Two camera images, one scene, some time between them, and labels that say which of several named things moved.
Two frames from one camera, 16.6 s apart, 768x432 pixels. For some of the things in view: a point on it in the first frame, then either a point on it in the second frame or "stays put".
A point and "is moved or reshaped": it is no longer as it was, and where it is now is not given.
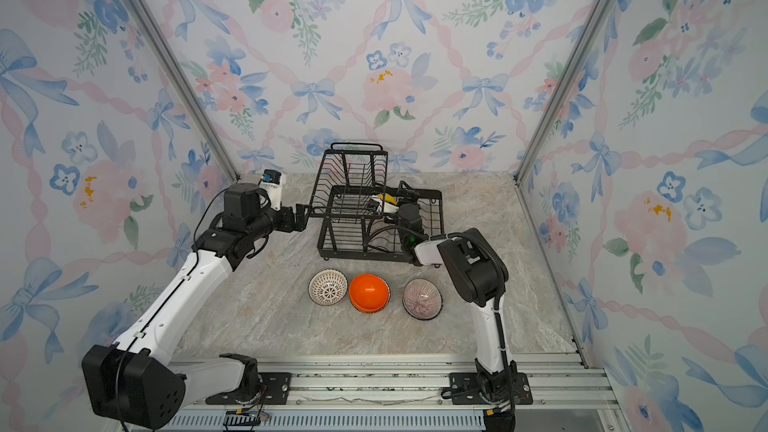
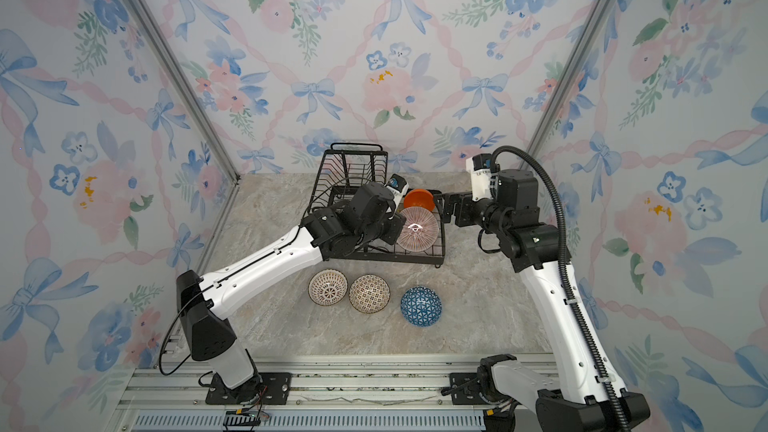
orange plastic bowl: x=369 y=293 → x=419 y=197
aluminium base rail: x=401 y=394 stays put
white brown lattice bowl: x=328 y=286 stays put
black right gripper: x=411 y=206 → x=465 y=203
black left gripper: x=288 y=225 → x=397 y=224
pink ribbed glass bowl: x=422 y=299 is moved or reshaped
